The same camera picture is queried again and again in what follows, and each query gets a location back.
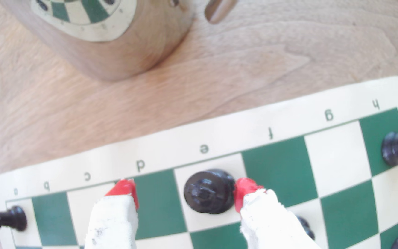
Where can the stainless steel pitcher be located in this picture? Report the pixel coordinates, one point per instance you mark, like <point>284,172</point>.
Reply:
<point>109,52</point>

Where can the green white chess mat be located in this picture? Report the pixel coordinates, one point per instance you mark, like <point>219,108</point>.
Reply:
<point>340,155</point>

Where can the black chess rook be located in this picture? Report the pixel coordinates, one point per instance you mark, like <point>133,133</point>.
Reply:
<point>10,218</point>

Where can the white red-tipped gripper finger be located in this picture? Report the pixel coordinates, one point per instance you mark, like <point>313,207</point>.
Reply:
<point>112,221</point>
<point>268,224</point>

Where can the black chess pawn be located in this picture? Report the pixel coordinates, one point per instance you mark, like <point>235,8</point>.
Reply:
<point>306,226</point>

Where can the black chess king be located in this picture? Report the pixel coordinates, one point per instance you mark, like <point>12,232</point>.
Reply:
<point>207,192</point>

